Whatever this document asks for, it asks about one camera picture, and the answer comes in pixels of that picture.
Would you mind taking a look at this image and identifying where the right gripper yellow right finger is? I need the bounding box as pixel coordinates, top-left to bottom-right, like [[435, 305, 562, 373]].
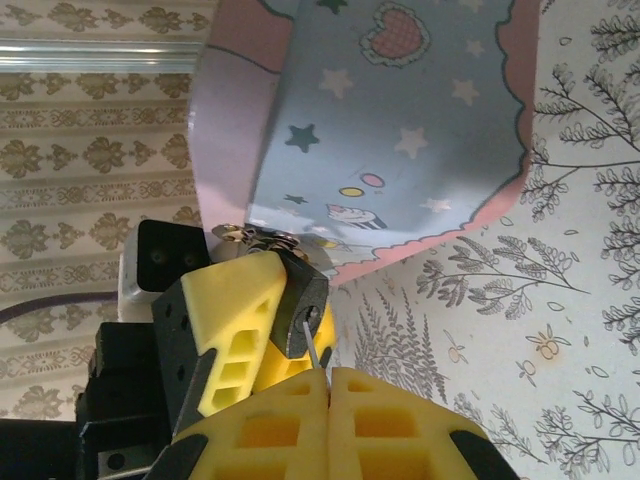
[[327, 366, 519, 480]]

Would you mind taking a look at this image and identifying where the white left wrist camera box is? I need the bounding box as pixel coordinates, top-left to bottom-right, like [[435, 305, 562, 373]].
[[116, 218, 213, 324]]

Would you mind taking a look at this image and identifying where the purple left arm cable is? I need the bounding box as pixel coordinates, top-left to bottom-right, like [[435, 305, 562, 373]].
[[0, 293, 124, 324]]

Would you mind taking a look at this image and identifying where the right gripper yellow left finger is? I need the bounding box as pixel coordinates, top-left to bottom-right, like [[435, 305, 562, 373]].
[[149, 371, 332, 480]]

